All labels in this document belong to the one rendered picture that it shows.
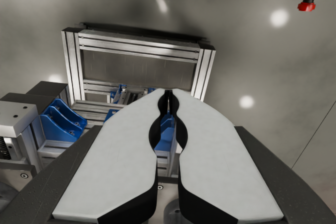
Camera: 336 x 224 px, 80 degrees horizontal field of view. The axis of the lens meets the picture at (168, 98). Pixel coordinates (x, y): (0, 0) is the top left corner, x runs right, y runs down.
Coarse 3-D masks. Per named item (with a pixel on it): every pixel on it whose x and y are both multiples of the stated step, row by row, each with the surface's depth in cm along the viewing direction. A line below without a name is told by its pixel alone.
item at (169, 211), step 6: (168, 204) 50; (174, 204) 48; (168, 210) 49; (174, 210) 47; (168, 216) 48; (174, 216) 47; (180, 216) 47; (168, 222) 47; (174, 222) 46; (180, 222) 46; (186, 222) 45
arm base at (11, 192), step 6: (0, 186) 46; (6, 186) 46; (0, 192) 45; (6, 192) 46; (12, 192) 47; (0, 198) 46; (6, 198) 45; (12, 198) 46; (0, 204) 45; (6, 204) 45; (0, 210) 44
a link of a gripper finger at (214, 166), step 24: (168, 96) 13; (192, 96) 11; (192, 120) 9; (216, 120) 9; (192, 144) 8; (216, 144) 8; (240, 144) 8; (192, 168) 7; (216, 168) 7; (240, 168) 7; (192, 192) 6; (216, 192) 6; (240, 192) 6; (264, 192) 6; (192, 216) 7; (216, 216) 6; (240, 216) 5; (264, 216) 5
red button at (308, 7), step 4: (304, 0) 48; (308, 0) 47; (312, 0) 47; (300, 4) 48; (304, 4) 47; (308, 4) 47; (312, 4) 47; (300, 8) 48; (304, 8) 48; (308, 8) 47; (312, 8) 47
